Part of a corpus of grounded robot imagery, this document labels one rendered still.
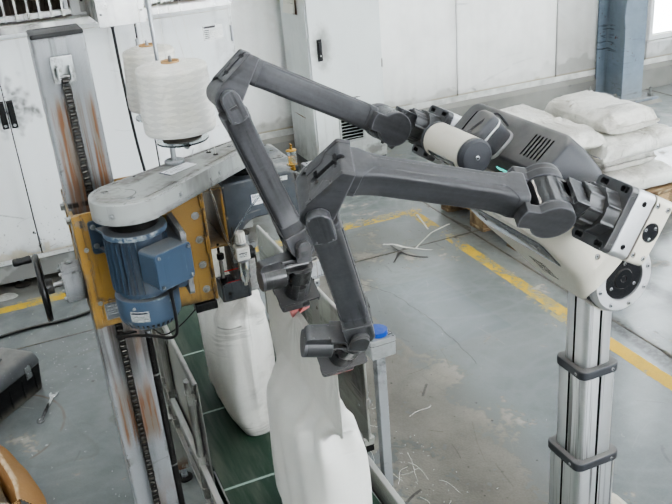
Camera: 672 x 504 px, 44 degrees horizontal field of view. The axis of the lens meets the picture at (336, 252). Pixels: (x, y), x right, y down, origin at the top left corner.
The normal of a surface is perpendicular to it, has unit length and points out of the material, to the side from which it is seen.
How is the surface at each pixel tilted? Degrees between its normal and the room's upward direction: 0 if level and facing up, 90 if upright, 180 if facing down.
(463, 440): 0
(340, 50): 90
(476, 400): 0
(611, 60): 90
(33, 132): 90
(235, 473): 0
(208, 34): 90
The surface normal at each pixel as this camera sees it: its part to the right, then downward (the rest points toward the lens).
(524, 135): -0.65, -0.55
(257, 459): -0.08, -0.91
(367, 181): 0.33, 0.76
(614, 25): -0.92, 0.23
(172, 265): 0.74, 0.22
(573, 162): -0.01, 0.01
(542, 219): 0.11, 0.79
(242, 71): 0.39, 0.36
